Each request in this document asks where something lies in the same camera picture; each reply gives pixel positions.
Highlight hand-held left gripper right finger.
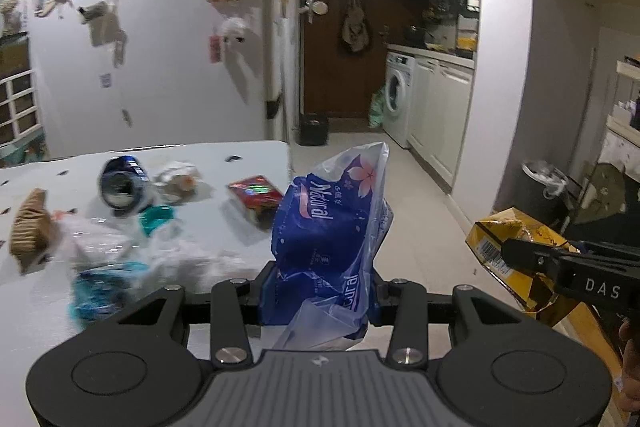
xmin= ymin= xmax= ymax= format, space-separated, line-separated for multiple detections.
xmin=369 ymin=276 xmax=523 ymax=369

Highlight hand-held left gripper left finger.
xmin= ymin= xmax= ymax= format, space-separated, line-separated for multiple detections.
xmin=116 ymin=260 xmax=280 ymax=369

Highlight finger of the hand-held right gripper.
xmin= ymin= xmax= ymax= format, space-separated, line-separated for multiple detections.
xmin=501 ymin=238 xmax=561 ymax=280

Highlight yellow snack bag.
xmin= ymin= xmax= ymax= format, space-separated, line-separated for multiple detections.
xmin=465 ymin=207 xmax=586 ymax=325

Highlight blue tissue pack bag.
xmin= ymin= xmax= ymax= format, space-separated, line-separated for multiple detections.
xmin=270 ymin=142 xmax=396 ymax=353

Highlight red snack packet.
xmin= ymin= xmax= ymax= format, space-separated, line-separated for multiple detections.
xmin=227 ymin=175 xmax=286 ymax=228

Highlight white wrapper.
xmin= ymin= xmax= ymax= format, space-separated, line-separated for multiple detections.
xmin=151 ymin=161 xmax=202 ymax=202

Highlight crushed blue can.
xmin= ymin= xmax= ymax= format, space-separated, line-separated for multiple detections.
xmin=97 ymin=155 xmax=153 ymax=214

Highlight person's right hand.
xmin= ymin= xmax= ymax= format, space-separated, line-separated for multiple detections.
xmin=617 ymin=318 xmax=640 ymax=409

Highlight grey bin with white liner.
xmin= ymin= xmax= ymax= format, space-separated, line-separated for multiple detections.
xmin=521 ymin=160 xmax=569 ymax=228

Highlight clear plastic wrap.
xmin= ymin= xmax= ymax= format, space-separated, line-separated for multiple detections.
xmin=142 ymin=227 xmax=256 ymax=295

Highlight teal plastic lid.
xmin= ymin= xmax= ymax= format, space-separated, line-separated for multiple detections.
xmin=138 ymin=205 xmax=177 ymax=235

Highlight white shelf rack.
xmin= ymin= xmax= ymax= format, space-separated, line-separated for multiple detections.
xmin=602 ymin=57 xmax=640 ymax=188

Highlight white base cabinets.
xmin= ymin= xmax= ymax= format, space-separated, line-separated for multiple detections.
xmin=407 ymin=54 xmax=475 ymax=195

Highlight teal blue wrapper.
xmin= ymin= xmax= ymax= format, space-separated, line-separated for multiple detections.
xmin=70 ymin=262 xmax=148 ymax=323

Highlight small black bin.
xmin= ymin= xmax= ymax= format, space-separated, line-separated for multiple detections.
xmin=299 ymin=113 xmax=329 ymax=146

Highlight green plastic bag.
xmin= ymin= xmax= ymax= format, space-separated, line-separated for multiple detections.
xmin=369 ymin=88 xmax=387 ymax=129

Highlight white washing machine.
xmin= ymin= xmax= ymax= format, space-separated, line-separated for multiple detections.
xmin=382 ymin=52 xmax=416 ymax=149

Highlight brown wooden door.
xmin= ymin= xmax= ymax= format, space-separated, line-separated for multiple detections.
xmin=299 ymin=0 xmax=393 ymax=118

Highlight black cooking pot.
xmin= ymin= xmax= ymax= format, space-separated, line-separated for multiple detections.
xmin=402 ymin=25 xmax=426 ymax=48

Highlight hanging cloth bag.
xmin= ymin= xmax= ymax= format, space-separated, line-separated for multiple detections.
xmin=341 ymin=0 xmax=372 ymax=54

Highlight white fluffy sheep toy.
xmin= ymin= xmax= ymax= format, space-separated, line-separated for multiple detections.
xmin=220 ymin=18 xmax=249 ymax=45

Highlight white framed cabinet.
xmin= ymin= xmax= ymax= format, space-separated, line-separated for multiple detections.
xmin=0 ymin=32 xmax=48 ymax=162

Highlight dried flower bunch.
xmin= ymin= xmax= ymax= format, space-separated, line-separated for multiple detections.
xmin=0 ymin=0 xmax=21 ymax=32

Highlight small hanging photo frame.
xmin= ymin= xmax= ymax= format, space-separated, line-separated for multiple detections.
xmin=77 ymin=2 xmax=108 ymax=25

